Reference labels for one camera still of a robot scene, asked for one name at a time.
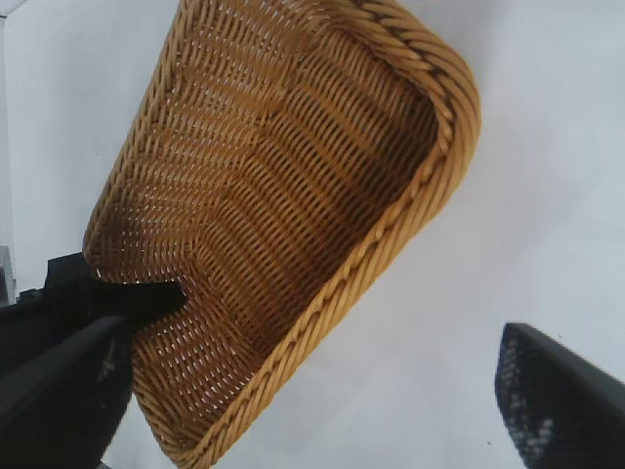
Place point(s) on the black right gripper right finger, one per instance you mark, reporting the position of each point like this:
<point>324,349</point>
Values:
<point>566,405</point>

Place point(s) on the scratched black right gripper left finger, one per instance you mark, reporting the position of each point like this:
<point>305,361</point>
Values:
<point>63,405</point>

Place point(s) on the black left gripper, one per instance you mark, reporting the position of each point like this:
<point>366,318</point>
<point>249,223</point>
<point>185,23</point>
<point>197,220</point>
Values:
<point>58,303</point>

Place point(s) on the woven wicker rectangular basket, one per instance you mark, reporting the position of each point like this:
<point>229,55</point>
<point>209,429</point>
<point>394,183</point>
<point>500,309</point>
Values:
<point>293,171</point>

